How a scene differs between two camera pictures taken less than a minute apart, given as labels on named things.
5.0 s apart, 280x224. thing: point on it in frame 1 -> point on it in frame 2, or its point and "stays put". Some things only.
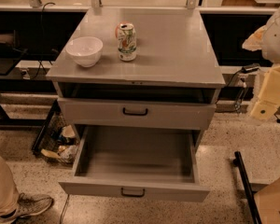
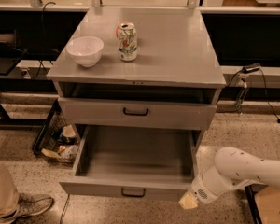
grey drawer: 139,162 stays put
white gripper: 278,39 -> 200,189
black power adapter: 254,66 stays put
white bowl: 85,50 stays put
